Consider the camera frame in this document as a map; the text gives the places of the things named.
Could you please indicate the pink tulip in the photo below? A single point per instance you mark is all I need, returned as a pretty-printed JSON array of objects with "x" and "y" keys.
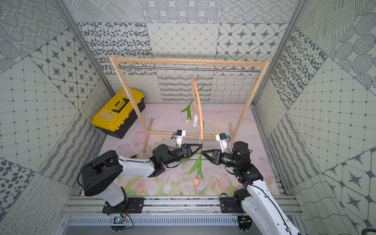
[{"x": 197, "y": 166}]

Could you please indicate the floral table mat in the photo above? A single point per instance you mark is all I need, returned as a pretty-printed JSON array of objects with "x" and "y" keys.
[{"x": 180, "y": 179}]

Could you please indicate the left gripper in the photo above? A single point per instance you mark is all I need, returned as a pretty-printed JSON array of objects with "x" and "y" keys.
[{"x": 186, "y": 151}]

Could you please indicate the aluminium rail frame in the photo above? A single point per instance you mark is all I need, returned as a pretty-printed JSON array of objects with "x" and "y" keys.
[{"x": 152, "y": 205}]

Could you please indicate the wooden wavy clothes hanger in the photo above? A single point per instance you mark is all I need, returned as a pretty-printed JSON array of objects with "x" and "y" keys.
[{"x": 201, "y": 127}]

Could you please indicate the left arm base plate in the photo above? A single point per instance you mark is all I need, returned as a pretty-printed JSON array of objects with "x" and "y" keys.
[{"x": 130, "y": 205}]

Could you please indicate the circuit board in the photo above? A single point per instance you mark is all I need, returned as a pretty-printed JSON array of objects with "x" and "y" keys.
[
  {"x": 244, "y": 223},
  {"x": 118, "y": 224}
]

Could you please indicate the yellow black toolbox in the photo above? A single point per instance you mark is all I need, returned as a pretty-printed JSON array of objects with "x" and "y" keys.
[{"x": 116, "y": 117}]

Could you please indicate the white clothespin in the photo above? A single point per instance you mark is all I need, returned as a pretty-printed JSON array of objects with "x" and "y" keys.
[{"x": 196, "y": 121}]

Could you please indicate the wooden clothes rack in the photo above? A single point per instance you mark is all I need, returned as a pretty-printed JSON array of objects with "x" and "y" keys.
[{"x": 148, "y": 130}]

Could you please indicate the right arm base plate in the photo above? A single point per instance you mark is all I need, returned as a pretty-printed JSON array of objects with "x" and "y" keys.
[{"x": 227, "y": 205}]

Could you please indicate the right circuit board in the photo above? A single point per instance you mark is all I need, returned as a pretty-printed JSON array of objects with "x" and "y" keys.
[{"x": 244, "y": 223}]

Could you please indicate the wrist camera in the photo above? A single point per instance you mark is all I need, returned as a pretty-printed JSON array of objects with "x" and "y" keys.
[
  {"x": 223, "y": 141},
  {"x": 178, "y": 136}
]

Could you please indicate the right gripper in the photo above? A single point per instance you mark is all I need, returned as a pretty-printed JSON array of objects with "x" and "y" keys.
[{"x": 216, "y": 155}]

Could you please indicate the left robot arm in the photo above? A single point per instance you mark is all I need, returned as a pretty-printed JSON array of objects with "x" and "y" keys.
[{"x": 98, "y": 176}]

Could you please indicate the left circuit board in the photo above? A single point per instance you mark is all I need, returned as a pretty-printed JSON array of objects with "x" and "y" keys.
[{"x": 118, "y": 224}]

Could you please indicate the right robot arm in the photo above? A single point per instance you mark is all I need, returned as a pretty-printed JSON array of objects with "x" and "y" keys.
[{"x": 255, "y": 198}]

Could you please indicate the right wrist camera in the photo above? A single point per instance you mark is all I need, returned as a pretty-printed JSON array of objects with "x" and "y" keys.
[{"x": 223, "y": 141}]

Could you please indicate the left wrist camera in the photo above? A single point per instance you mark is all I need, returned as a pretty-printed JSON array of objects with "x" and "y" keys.
[{"x": 178, "y": 136}]

